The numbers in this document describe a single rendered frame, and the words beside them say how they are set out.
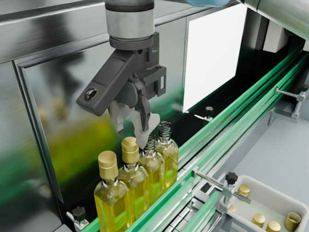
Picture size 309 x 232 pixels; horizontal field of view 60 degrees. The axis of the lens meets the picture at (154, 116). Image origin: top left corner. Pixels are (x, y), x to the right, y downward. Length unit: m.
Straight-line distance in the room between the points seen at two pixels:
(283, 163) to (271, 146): 0.11
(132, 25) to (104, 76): 0.09
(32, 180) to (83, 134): 0.14
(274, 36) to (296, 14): 1.14
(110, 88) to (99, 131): 0.25
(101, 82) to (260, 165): 0.86
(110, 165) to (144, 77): 0.17
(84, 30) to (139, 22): 0.17
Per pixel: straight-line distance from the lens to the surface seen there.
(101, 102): 0.41
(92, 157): 0.67
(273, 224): 0.90
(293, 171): 1.19
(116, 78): 0.41
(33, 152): 0.61
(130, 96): 0.46
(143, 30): 0.42
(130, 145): 0.53
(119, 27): 0.42
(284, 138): 1.35
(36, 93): 0.52
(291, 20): 0.43
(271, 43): 1.57
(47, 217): 0.74
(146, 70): 0.47
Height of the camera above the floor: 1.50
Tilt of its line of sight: 33 degrees down
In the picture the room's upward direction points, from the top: straight up
